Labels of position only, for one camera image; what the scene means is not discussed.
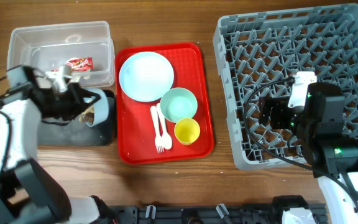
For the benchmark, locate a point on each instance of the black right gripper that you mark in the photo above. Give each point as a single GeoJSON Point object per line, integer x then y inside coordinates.
{"type": "Point", "coordinates": [279, 106]}

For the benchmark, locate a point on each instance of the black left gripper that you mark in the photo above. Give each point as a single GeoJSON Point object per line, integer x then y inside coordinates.
{"type": "Point", "coordinates": [79, 94]}

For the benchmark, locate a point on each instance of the rice and food scraps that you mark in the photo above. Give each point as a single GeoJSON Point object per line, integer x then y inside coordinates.
{"type": "Point", "coordinates": [87, 116]}

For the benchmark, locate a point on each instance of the light blue bowl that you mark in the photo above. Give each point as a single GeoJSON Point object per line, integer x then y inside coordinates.
{"type": "Point", "coordinates": [101, 109]}

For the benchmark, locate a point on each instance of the red snack wrapper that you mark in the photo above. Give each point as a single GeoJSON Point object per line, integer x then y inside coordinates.
{"type": "Point", "coordinates": [80, 64]}

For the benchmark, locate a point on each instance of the yellow plastic cup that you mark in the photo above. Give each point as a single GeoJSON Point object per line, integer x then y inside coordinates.
{"type": "Point", "coordinates": [187, 131]}

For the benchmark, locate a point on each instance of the mint green bowl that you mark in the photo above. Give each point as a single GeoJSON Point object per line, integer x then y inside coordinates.
{"type": "Point", "coordinates": [178, 103]}

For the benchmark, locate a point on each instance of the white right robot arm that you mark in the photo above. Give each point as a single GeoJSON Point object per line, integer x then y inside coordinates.
{"type": "Point", "coordinates": [332, 155]}

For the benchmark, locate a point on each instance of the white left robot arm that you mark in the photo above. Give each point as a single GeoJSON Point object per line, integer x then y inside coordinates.
{"type": "Point", "coordinates": [28, 194]}

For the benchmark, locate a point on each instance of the black waste tray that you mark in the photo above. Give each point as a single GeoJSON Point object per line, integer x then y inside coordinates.
{"type": "Point", "coordinates": [56, 132]}

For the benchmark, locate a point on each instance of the clear plastic waste bin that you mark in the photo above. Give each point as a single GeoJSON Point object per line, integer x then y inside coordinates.
{"type": "Point", "coordinates": [49, 47]}

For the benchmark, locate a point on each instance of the grey dishwasher rack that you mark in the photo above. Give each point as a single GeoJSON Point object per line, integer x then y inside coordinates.
{"type": "Point", "coordinates": [256, 51]}

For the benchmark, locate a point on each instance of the crumpled white paper tissue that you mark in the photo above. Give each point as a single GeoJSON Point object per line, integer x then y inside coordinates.
{"type": "Point", "coordinates": [81, 79]}

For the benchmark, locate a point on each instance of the light blue plate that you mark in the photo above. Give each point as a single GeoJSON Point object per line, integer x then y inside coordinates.
{"type": "Point", "coordinates": [146, 76]}

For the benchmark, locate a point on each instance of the red plastic tray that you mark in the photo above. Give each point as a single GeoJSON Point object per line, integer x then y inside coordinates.
{"type": "Point", "coordinates": [135, 130]}

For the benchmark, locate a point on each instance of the white plastic fork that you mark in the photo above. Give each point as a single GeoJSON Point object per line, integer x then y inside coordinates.
{"type": "Point", "coordinates": [158, 140]}

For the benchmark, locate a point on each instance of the white plastic spoon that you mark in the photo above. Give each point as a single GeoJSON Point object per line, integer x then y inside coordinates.
{"type": "Point", "coordinates": [166, 138]}

